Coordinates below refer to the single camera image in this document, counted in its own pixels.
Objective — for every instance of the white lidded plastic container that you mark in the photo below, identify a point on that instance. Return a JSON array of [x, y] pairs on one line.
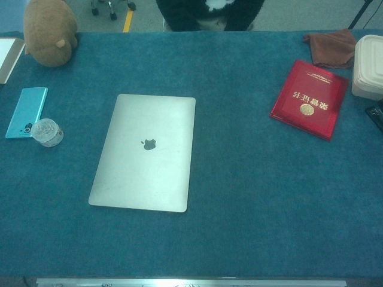
[[368, 71]]

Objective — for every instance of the silver laptop with apple logo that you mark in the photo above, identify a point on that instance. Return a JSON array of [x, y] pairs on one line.
[[143, 173]]

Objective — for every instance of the brown plush toy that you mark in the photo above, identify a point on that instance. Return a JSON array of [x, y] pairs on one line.
[[48, 36]]

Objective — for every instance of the aluminium rail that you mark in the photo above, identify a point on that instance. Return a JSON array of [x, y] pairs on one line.
[[191, 282]]

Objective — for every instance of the light blue smartphone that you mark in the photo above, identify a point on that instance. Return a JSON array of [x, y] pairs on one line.
[[24, 110]]

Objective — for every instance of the black caster wheels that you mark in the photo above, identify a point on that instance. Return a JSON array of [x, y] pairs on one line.
[[112, 12]]

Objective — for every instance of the black device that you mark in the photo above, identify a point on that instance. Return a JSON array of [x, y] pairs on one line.
[[377, 117]]

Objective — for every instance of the brown cloth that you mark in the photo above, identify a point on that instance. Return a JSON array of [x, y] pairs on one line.
[[329, 48]]

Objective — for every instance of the person in black top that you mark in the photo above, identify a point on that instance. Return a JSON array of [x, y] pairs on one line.
[[185, 15]]

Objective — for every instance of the clear round plastic jar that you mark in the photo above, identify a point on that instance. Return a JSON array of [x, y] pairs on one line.
[[46, 133]]

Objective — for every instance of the teal table cover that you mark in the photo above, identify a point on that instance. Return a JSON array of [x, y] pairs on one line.
[[239, 179]]

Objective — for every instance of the red certificate folder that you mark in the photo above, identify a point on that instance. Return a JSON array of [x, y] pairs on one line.
[[305, 98]]

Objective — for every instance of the black tripod leg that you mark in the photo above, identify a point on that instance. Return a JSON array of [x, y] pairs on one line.
[[359, 15]]

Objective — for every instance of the white board with metal frame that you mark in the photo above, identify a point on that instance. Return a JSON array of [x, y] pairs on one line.
[[6, 56]]

